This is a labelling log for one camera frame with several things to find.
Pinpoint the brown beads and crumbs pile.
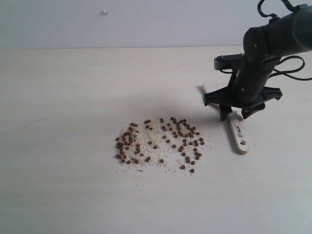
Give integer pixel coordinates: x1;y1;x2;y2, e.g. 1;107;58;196
114;116;210;176

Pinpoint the wooden paint brush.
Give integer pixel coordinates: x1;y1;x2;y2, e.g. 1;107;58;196
196;82;250;154

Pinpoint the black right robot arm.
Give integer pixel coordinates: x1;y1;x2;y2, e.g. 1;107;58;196
203;0;312;121

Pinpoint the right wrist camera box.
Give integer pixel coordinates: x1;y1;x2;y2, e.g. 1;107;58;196
214;54;244;71

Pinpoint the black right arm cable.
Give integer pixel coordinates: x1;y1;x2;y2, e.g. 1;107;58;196
257;0;312;81

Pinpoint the small white wall fixture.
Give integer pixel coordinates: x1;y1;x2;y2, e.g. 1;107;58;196
100;9;110;15

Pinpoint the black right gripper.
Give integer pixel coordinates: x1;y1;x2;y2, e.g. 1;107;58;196
203;55;282;121

